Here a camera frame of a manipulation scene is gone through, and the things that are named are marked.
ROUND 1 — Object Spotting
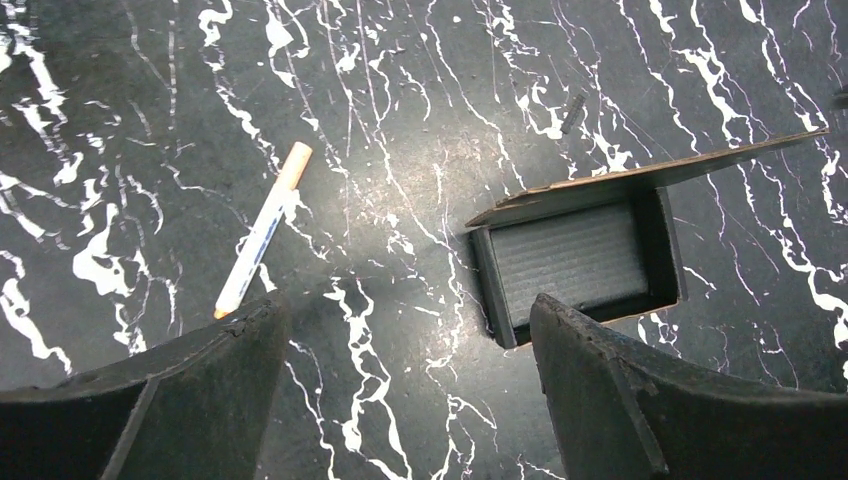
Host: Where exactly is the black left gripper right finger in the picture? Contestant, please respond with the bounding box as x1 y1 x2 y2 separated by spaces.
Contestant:
530 294 847 479

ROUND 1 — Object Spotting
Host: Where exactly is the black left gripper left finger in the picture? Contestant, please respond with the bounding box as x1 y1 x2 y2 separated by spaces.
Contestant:
1 291 291 479

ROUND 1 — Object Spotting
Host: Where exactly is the small grey staple strip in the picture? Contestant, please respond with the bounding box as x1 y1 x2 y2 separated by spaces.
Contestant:
561 94 586 135

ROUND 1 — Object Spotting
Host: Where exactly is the pink white marker pen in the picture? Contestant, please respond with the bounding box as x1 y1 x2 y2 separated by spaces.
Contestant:
213 141 313 320

